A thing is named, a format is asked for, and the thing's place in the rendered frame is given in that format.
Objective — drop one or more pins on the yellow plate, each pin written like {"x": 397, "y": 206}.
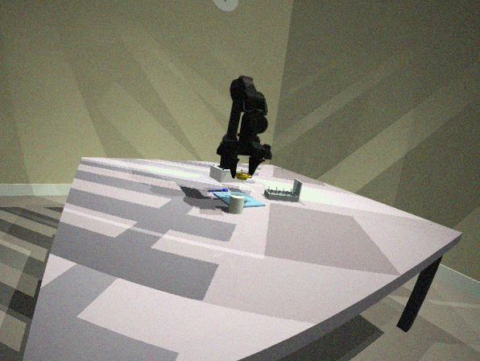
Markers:
{"x": 242, "y": 175}

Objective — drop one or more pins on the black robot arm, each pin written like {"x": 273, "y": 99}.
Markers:
{"x": 251, "y": 102}

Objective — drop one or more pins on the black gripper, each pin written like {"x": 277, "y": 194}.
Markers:
{"x": 231, "y": 153}

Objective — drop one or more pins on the light blue flat square mat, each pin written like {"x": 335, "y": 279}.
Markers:
{"x": 248, "y": 202}

